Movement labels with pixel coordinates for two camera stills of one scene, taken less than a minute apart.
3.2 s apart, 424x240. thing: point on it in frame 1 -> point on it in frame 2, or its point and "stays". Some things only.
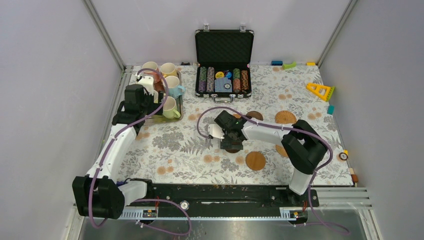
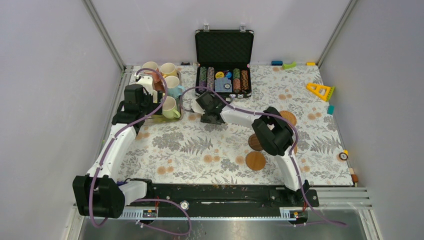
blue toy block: (277, 63) stays
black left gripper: (151, 99) stays
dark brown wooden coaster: (232, 151) -> (254, 143)
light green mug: (170, 110) stays
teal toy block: (331, 109) stays
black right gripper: (227, 143) -> (204, 118)
